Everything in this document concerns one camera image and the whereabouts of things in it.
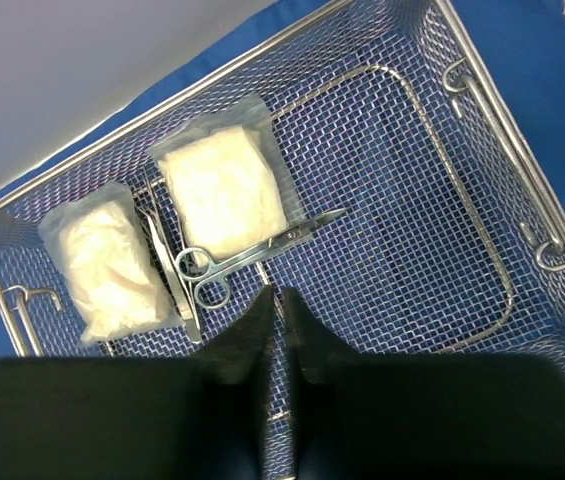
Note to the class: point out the steel scalpel handle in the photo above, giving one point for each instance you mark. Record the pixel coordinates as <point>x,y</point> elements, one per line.
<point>180,290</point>

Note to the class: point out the small steel scissors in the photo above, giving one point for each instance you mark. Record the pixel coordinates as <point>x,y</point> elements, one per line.
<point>217,272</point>

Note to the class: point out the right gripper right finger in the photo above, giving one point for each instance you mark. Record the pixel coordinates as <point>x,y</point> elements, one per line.
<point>419,416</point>

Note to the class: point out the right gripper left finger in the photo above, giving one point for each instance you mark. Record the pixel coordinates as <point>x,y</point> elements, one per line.
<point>196,417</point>

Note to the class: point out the white gauze pack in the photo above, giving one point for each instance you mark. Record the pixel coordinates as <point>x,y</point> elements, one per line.
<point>97,243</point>
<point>228,180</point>

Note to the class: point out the blue surgical drape cloth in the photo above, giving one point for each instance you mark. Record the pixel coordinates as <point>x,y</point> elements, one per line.
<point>71,71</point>

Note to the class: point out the metal mesh instrument tray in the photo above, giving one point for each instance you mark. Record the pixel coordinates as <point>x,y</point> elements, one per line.
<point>453,242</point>

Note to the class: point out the right white gauze pack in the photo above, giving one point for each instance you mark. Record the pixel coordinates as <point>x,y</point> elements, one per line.
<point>228,180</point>

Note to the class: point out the left white gauze pack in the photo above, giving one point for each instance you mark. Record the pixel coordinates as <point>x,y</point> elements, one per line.
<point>97,243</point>

